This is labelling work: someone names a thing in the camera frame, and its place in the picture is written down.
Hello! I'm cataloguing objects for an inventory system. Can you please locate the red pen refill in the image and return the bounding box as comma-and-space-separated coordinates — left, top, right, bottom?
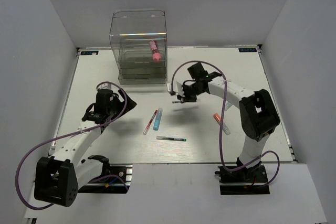
143, 110, 157, 135

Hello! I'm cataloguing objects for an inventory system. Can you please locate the blue highlighter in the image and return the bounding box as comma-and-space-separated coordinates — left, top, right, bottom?
153, 108, 163, 131

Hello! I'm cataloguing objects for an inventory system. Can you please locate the green pen refill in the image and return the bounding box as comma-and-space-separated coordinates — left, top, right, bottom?
156, 136, 187, 142

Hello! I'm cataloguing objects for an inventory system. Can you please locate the pink capped marker bottle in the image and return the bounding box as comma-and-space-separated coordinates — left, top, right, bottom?
149, 40, 162, 61

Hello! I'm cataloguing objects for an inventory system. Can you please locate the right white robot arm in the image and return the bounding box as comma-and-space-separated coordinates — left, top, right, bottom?
167, 60, 280, 182

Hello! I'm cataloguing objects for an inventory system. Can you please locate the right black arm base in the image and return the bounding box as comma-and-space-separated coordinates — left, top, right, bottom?
214, 165, 270, 196

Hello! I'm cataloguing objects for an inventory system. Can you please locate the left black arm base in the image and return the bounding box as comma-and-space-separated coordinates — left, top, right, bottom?
76, 155, 133, 194

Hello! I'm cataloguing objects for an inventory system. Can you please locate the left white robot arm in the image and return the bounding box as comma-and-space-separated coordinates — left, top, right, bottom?
34, 89, 137, 207

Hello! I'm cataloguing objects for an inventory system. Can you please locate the orange highlighter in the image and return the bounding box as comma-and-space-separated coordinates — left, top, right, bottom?
213, 113, 231, 135

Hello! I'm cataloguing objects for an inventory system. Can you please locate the left blue corner label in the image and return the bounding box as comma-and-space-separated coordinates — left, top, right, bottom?
80, 50, 99, 56

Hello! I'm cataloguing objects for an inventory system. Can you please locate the blue corner label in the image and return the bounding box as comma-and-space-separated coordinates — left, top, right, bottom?
80, 50, 99, 56
238, 48, 257, 52

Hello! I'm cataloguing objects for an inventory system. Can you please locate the clear acrylic drawer organizer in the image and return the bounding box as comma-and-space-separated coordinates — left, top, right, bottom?
109, 9, 167, 84

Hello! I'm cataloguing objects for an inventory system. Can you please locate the right blue corner label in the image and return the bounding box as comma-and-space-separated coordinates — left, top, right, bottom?
238, 48, 257, 52

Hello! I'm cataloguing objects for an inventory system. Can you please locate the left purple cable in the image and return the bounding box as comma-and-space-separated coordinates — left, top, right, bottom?
15, 82, 129, 210

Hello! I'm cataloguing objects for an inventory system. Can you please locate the purple cable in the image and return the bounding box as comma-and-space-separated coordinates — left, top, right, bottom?
171, 60, 280, 188
15, 82, 129, 210

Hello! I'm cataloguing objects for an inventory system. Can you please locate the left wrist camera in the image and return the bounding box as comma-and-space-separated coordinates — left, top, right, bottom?
96, 82, 112, 91

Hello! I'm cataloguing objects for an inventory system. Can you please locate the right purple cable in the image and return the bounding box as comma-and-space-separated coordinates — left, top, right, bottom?
171, 60, 280, 188

